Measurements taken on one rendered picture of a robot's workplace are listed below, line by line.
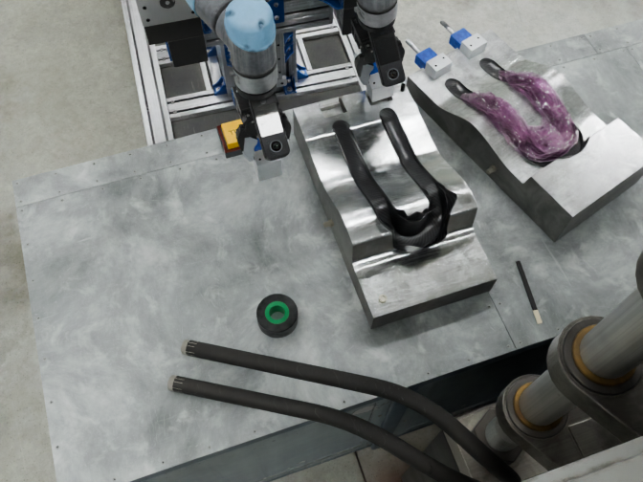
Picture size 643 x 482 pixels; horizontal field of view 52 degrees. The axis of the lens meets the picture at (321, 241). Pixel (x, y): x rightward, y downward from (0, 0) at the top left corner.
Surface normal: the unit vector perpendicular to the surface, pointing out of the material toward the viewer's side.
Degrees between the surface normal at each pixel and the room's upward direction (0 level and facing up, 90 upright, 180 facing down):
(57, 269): 0
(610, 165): 0
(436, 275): 0
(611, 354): 90
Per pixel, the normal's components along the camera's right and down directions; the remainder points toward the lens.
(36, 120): 0.02, -0.46
